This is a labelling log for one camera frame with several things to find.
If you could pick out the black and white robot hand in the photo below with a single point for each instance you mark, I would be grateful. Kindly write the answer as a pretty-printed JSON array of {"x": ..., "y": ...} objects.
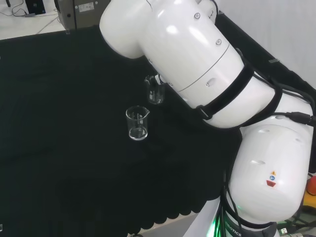
[{"x": 155, "y": 80}]

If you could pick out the clear glass beaker white scale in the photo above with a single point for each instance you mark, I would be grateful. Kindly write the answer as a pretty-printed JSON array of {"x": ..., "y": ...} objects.
[{"x": 156, "y": 95}]

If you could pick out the clear glass beaker 200ml print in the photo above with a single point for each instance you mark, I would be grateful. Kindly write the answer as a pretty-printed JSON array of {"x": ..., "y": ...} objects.
[{"x": 137, "y": 123}]

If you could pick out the grey metal cabinet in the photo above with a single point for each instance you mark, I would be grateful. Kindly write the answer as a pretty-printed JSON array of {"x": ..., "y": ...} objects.
[{"x": 84, "y": 12}]

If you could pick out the black bench cloth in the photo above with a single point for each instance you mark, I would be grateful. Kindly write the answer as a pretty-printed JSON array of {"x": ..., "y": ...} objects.
[{"x": 61, "y": 111}]

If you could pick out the small grey cloth clip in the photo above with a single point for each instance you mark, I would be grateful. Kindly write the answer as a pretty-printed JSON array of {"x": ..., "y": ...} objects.
[{"x": 273, "y": 60}]

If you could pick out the black box device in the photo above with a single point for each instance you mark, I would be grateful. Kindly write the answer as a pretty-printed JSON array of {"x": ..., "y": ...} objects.
[{"x": 35, "y": 5}]

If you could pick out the yellow stop button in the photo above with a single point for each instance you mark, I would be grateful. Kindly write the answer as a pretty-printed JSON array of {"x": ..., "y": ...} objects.
[{"x": 310, "y": 195}]

